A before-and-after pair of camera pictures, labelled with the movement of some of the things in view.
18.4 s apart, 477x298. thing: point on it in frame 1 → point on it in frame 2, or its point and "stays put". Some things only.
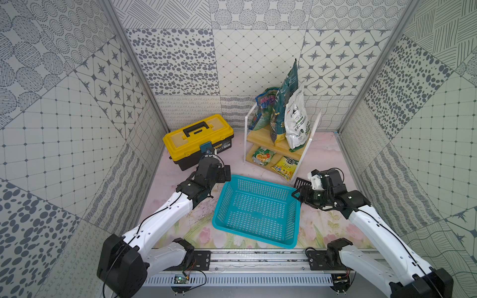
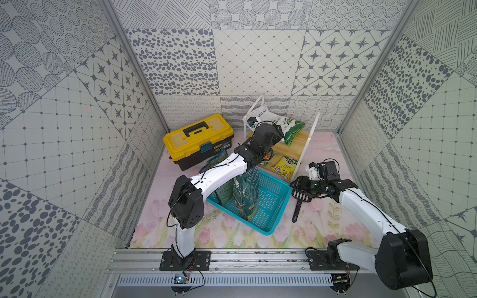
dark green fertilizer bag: (281, 97) → (245, 192)
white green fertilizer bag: (297, 122) → (289, 126)
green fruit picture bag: (263, 156) stays put
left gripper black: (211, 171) → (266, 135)
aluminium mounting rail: (251, 262) stays put
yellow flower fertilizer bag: (286, 166) stays put
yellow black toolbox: (183, 144) stays put
